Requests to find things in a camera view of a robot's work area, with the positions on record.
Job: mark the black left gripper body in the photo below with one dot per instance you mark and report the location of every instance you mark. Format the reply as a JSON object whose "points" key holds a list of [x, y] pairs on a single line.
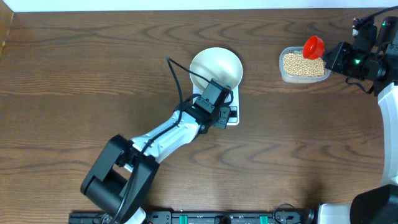
{"points": [[217, 117]]}

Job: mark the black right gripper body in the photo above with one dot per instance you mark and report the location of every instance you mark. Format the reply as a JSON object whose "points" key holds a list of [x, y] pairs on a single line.
{"points": [[349, 61]]}

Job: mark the red plastic measuring scoop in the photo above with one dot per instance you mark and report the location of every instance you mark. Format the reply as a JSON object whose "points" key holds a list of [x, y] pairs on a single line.
{"points": [[313, 48]]}

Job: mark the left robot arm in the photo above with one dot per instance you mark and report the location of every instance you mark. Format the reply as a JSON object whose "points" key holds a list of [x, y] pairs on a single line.
{"points": [[120, 178]]}

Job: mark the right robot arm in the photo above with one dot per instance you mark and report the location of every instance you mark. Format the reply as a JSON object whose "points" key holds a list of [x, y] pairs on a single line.
{"points": [[377, 205]]}

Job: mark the white digital kitchen scale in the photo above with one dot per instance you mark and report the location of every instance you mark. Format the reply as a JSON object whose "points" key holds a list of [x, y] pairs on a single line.
{"points": [[234, 117]]}

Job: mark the white round bowl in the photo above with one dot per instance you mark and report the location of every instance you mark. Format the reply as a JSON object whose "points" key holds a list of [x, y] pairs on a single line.
{"points": [[219, 63]]}

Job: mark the clear plastic container of soybeans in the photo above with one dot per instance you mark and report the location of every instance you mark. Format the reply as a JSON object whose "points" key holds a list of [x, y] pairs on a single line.
{"points": [[294, 68]]}

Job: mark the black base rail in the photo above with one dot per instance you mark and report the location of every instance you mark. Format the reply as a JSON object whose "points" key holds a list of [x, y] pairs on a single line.
{"points": [[281, 216]]}

